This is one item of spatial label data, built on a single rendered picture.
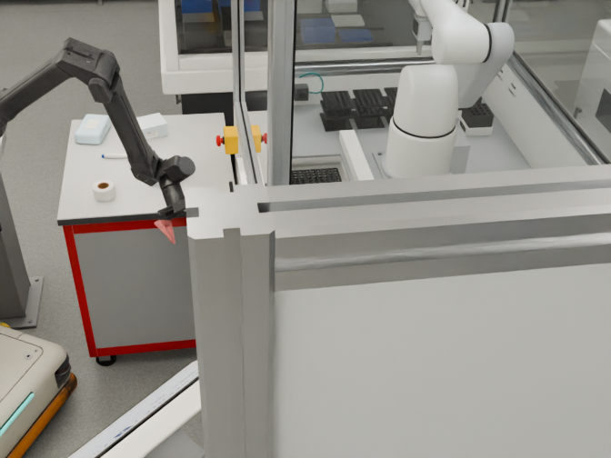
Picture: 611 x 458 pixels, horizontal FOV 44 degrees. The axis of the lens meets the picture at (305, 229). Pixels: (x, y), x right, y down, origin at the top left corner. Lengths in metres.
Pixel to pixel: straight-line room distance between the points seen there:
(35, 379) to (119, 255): 0.49
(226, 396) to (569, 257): 0.20
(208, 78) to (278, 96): 1.50
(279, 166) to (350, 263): 1.28
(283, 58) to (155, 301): 1.46
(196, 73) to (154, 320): 0.96
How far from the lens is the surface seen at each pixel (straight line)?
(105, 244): 2.61
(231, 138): 2.58
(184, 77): 3.03
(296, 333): 0.42
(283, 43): 1.50
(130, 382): 3.00
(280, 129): 1.60
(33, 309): 3.34
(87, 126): 2.90
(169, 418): 1.37
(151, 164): 2.15
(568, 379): 0.52
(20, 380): 2.72
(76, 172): 2.74
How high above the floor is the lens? 2.27
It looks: 39 degrees down
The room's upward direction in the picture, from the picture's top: 3 degrees clockwise
